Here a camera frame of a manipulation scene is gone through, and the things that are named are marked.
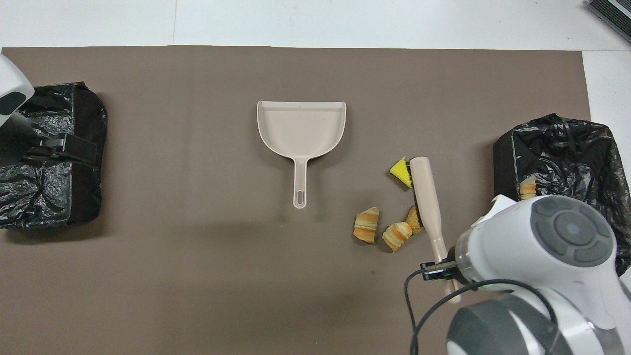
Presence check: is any striped croissant piece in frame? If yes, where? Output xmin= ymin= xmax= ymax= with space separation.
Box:
xmin=353 ymin=207 xmax=380 ymax=244

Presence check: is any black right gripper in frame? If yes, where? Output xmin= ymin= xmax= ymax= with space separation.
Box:
xmin=421 ymin=260 xmax=461 ymax=282

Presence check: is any dark grey ribbed box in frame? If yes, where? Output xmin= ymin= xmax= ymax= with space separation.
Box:
xmin=587 ymin=0 xmax=631 ymax=44

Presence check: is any beige hand brush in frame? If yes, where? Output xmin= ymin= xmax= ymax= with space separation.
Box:
xmin=407 ymin=156 xmax=462 ymax=303

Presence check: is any notched yellow sponge piece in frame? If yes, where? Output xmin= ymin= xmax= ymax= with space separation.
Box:
xmin=389 ymin=156 xmax=413 ymax=189

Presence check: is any small golden croissant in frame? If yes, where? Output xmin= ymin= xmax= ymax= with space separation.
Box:
xmin=382 ymin=222 xmax=413 ymax=252

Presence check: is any brown table mat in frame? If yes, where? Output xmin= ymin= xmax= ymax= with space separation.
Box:
xmin=0 ymin=46 xmax=619 ymax=355

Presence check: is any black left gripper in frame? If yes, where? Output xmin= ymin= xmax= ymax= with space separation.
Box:
xmin=0 ymin=112 xmax=98 ymax=167

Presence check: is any beige plastic dustpan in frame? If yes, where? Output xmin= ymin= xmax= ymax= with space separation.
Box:
xmin=256 ymin=101 xmax=347 ymax=209

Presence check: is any open bin with black bag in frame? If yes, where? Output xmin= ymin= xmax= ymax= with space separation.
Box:
xmin=493 ymin=113 xmax=631 ymax=277

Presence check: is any bin wrapped in black bag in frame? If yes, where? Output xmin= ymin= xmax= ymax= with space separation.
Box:
xmin=0 ymin=81 xmax=108 ymax=230

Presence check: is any round brown bread roll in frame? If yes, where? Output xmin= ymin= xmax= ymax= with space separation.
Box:
xmin=406 ymin=205 xmax=423 ymax=234

